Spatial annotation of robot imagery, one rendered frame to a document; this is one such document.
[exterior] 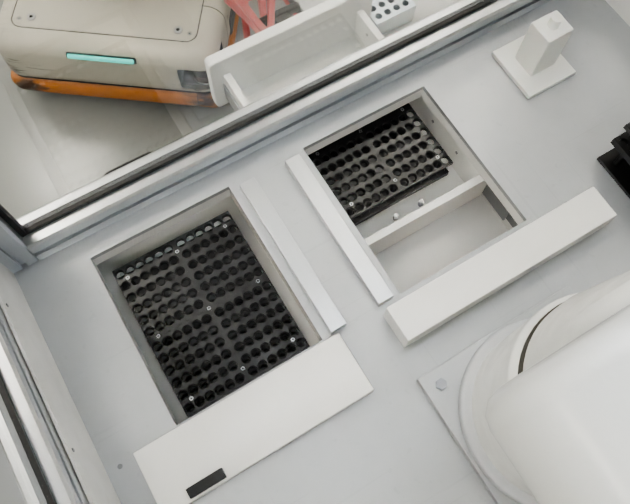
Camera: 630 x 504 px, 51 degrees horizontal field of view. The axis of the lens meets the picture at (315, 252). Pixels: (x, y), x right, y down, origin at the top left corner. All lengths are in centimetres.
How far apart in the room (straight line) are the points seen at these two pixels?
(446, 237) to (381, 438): 34
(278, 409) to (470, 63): 56
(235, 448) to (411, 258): 39
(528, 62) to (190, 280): 56
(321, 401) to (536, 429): 53
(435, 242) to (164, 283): 40
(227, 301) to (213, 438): 19
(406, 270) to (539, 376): 71
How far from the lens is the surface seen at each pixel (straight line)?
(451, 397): 81
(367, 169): 96
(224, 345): 87
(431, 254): 100
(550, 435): 28
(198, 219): 100
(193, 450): 80
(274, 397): 79
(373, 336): 82
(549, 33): 97
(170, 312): 89
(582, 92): 105
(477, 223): 103
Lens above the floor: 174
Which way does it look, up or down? 69 degrees down
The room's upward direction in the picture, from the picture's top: 3 degrees clockwise
